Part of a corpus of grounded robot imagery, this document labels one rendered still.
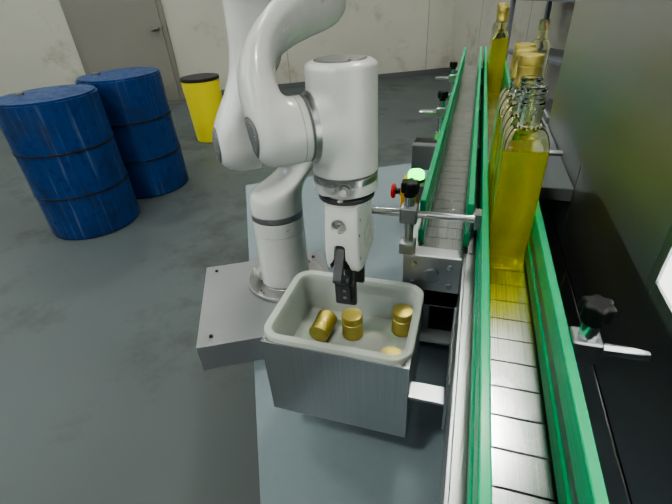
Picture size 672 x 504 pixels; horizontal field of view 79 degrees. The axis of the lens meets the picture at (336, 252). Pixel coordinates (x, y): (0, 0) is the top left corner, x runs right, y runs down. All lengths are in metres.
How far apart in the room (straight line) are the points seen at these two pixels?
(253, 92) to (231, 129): 0.36
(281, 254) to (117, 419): 1.26
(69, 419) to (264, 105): 1.82
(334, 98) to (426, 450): 0.60
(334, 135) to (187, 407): 1.59
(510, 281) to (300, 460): 0.46
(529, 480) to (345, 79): 0.43
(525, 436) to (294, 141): 0.38
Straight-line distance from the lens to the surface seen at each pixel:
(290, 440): 0.82
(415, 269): 0.70
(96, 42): 7.65
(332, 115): 0.48
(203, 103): 4.93
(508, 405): 0.50
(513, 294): 0.64
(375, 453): 0.80
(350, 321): 0.66
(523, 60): 0.71
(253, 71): 0.48
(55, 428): 2.13
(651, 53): 0.65
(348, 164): 0.50
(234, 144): 0.84
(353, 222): 0.52
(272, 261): 0.97
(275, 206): 0.90
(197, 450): 1.79
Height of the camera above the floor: 1.43
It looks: 33 degrees down
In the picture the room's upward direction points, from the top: 4 degrees counter-clockwise
